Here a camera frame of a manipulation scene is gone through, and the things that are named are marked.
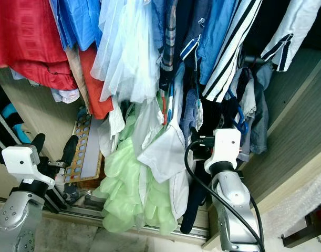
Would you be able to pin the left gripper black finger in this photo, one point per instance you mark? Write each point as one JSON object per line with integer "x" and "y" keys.
{"x": 71, "y": 149}
{"x": 38, "y": 142}

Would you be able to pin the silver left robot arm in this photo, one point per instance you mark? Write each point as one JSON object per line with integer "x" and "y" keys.
{"x": 18, "y": 223}

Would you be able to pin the board with coloured circles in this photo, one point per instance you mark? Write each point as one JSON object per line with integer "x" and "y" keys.
{"x": 92, "y": 163}

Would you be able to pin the plain white shirt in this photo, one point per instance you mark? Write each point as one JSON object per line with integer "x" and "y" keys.
{"x": 163, "y": 152}

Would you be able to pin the turquoise plastic item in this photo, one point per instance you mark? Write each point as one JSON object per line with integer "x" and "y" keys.
{"x": 9, "y": 113}

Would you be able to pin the blue clothes hanger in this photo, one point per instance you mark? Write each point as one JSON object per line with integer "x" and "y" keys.
{"x": 241, "y": 126}

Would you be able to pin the metal sliding door track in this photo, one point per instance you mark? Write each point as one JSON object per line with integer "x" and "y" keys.
{"x": 76, "y": 212}

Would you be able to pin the dark navy trousers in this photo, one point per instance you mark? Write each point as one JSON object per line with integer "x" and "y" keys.
{"x": 192, "y": 205}

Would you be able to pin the pale green frilly dress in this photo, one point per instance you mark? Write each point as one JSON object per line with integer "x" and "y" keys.
{"x": 123, "y": 178}

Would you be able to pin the grey-blue jeans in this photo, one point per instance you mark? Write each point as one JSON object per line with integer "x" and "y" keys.
{"x": 260, "y": 121}

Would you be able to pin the orange garment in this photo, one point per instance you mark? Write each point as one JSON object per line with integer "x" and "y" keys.
{"x": 94, "y": 84}

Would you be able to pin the beige garment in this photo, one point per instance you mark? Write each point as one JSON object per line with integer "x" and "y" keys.
{"x": 76, "y": 68}

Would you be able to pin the white black-striped shirt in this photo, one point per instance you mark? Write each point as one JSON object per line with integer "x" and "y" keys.
{"x": 231, "y": 58}

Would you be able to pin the bubble wrap sheet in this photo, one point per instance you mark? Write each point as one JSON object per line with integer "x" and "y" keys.
{"x": 297, "y": 199}

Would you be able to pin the red garment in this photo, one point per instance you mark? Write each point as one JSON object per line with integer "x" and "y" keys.
{"x": 29, "y": 37}

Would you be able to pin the white sheer garment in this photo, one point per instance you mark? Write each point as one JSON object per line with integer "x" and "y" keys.
{"x": 128, "y": 52}

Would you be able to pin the blue denim shirt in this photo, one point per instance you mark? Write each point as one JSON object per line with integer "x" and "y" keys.
{"x": 218, "y": 37}

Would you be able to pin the plaid shirt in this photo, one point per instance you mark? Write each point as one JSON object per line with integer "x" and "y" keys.
{"x": 169, "y": 31}

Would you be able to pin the bright blue shirt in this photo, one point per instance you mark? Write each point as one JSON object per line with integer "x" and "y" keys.
{"x": 81, "y": 21}

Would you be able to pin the dark brown furniture edge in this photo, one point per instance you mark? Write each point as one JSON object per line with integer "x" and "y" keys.
{"x": 307, "y": 231}

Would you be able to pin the white shirt with navy cuff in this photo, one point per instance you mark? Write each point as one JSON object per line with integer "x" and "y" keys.
{"x": 294, "y": 31}

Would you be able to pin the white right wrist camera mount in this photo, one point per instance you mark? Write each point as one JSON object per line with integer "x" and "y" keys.
{"x": 226, "y": 144}

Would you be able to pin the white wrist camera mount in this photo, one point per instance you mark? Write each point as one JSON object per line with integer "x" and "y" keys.
{"x": 21, "y": 163}
{"x": 226, "y": 144}

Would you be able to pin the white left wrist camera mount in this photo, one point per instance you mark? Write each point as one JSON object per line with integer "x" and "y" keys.
{"x": 21, "y": 163}

